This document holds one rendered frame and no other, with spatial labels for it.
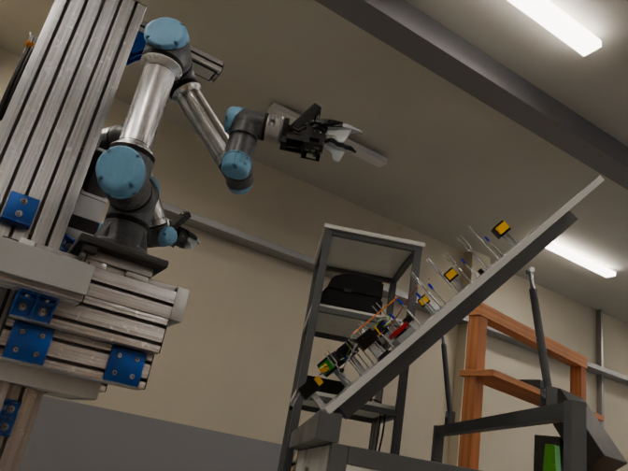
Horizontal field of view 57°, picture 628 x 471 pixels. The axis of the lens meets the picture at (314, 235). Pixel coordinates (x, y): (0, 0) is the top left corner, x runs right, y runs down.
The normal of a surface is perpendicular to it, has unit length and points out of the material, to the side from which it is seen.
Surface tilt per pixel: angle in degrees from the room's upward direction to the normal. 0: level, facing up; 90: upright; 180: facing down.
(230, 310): 90
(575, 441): 90
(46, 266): 90
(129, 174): 98
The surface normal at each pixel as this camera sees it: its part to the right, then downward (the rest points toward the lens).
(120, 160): 0.07, -0.23
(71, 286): 0.52, -0.24
